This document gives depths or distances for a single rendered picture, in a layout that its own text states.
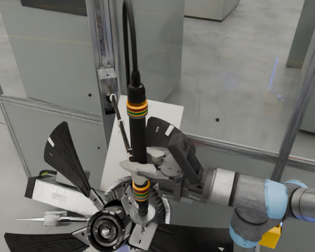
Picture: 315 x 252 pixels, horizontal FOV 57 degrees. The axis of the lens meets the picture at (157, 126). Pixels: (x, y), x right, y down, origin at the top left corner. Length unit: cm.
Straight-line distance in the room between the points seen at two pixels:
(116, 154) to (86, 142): 73
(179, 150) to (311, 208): 31
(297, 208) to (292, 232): 118
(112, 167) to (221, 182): 61
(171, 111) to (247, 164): 62
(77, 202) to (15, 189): 178
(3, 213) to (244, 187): 230
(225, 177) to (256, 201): 7
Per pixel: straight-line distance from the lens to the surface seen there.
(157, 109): 111
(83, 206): 110
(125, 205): 92
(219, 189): 63
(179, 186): 65
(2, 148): 334
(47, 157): 108
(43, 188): 118
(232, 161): 157
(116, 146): 115
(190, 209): 194
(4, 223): 265
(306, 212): 74
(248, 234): 72
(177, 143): 60
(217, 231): 93
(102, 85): 121
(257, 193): 64
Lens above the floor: 196
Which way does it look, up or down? 37 degrees down
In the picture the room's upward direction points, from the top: straight up
